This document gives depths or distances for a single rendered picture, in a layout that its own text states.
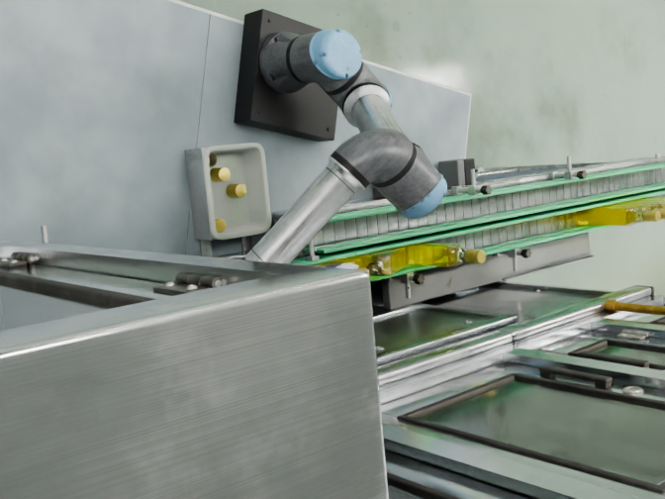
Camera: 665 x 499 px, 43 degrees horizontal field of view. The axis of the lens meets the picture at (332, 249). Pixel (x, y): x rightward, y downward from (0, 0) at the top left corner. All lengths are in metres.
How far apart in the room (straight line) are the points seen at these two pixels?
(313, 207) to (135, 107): 0.58
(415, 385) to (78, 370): 1.20
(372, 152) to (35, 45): 0.78
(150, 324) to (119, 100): 1.55
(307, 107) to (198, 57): 0.31
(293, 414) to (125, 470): 0.12
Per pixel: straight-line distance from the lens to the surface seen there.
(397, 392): 1.60
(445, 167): 2.60
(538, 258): 2.80
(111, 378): 0.48
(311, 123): 2.21
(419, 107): 2.58
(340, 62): 1.99
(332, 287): 0.56
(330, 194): 1.64
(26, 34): 1.96
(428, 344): 1.80
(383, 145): 1.65
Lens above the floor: 2.57
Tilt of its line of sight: 51 degrees down
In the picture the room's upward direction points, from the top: 93 degrees clockwise
